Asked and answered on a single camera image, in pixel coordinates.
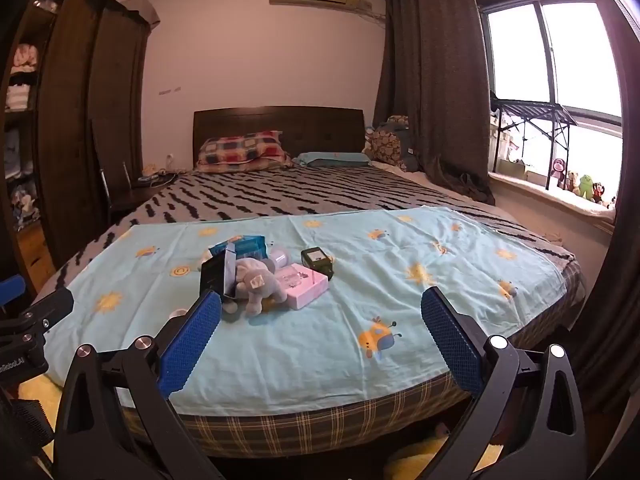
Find dark wooden headboard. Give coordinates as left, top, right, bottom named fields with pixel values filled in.
left=193, top=106, right=365, bottom=169

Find pink box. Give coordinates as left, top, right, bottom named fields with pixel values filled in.
left=272, top=264, right=331, bottom=310

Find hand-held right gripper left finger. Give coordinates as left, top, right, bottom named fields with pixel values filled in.
left=52, top=290, right=223, bottom=480

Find black box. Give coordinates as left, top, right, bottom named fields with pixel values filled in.
left=199, top=249, right=237, bottom=299

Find small white box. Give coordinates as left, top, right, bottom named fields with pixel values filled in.
left=301, top=247, right=334, bottom=281

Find dark wooden wardrobe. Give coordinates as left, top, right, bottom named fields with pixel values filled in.
left=0, top=0, right=162, bottom=293

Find blue snack packet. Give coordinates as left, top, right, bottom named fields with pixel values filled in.
left=209, top=236, right=268, bottom=262

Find plaid pillow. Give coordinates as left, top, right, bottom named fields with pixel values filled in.
left=197, top=131, right=294, bottom=171

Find light blue printed sheet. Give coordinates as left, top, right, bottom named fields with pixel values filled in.
left=50, top=206, right=568, bottom=416

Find black folding rack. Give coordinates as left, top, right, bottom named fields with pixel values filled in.
left=490, top=97, right=579, bottom=192

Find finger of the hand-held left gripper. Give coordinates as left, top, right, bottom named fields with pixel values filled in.
left=20, top=287, right=75, bottom=333
left=0, top=275, right=27, bottom=313

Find brown curtain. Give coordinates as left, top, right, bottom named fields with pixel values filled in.
left=372, top=0, right=497, bottom=206
left=570, top=0, right=640, bottom=413

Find blue folded clothes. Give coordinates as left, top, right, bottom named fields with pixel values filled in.
left=4, top=130, right=24, bottom=179

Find plaid mattress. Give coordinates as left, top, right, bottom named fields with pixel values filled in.
left=120, top=260, right=587, bottom=459

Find striped folded clothes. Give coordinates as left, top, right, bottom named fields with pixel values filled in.
left=6, top=85, right=34, bottom=110

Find grey plush elephant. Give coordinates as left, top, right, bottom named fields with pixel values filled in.
left=222, top=257, right=290, bottom=318

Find window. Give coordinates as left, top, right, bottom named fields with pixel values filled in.
left=479, top=0, right=624, bottom=126

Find green box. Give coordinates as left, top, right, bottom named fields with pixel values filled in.
left=495, top=157, right=529, bottom=179

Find pink folded clothes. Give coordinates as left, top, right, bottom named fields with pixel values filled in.
left=12, top=44, right=41, bottom=69

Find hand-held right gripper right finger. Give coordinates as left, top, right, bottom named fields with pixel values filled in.
left=420, top=287, right=588, bottom=480

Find teal pillow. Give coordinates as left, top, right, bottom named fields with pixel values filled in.
left=292, top=152, right=372, bottom=169

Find dark chair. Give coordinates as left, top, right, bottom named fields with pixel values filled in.
left=90, top=119, right=151, bottom=228

